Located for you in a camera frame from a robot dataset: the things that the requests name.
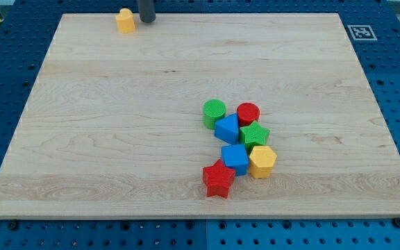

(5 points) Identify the white fiducial marker tag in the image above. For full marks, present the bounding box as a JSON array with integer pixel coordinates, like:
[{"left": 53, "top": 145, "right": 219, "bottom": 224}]
[{"left": 347, "top": 24, "right": 377, "bottom": 41}]

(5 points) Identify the green star block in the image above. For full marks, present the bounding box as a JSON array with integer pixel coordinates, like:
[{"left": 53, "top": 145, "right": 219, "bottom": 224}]
[{"left": 238, "top": 121, "right": 270, "bottom": 153}]

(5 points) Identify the black bolt front right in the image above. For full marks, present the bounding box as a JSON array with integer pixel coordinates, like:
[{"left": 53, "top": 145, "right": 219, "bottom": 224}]
[{"left": 392, "top": 217, "right": 400, "bottom": 228}]

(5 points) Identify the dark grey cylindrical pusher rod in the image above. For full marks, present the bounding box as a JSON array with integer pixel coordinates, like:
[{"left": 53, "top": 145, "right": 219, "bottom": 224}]
[{"left": 137, "top": 0, "right": 156, "bottom": 24}]

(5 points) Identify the red cylinder block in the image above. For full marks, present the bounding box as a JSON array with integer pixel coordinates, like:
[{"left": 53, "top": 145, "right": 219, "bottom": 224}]
[{"left": 236, "top": 102, "right": 260, "bottom": 127}]

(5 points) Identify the black bolt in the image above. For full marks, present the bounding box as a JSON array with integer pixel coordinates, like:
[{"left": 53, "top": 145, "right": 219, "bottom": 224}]
[
  {"left": 7, "top": 220, "right": 19, "bottom": 231},
  {"left": 392, "top": 217, "right": 400, "bottom": 228}
]

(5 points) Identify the black bolt front left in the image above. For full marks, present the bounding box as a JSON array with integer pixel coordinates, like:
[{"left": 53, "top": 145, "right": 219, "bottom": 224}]
[{"left": 7, "top": 220, "right": 19, "bottom": 231}]

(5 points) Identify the yellow heart block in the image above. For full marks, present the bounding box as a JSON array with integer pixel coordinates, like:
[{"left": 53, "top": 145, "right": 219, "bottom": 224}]
[{"left": 115, "top": 8, "right": 135, "bottom": 33}]

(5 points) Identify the green cylinder block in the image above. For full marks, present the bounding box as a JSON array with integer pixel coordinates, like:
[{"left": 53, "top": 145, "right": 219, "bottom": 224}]
[{"left": 203, "top": 99, "right": 226, "bottom": 130}]

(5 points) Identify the blue triangle block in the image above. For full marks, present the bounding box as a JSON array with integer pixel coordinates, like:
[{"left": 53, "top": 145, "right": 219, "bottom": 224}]
[{"left": 214, "top": 113, "right": 239, "bottom": 144}]

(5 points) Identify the red star block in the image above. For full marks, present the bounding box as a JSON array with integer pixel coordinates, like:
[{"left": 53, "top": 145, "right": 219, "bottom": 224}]
[{"left": 203, "top": 159, "right": 236, "bottom": 199}]

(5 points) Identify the blue cube block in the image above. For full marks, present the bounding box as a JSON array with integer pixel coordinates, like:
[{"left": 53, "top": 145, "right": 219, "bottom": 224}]
[{"left": 221, "top": 144, "right": 249, "bottom": 176}]

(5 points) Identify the yellow hexagon block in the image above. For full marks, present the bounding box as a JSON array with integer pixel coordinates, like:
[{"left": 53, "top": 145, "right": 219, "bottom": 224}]
[{"left": 249, "top": 145, "right": 277, "bottom": 178}]

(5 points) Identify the light wooden board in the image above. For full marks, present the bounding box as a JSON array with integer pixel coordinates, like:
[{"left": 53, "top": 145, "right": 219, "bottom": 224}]
[{"left": 0, "top": 13, "right": 400, "bottom": 220}]

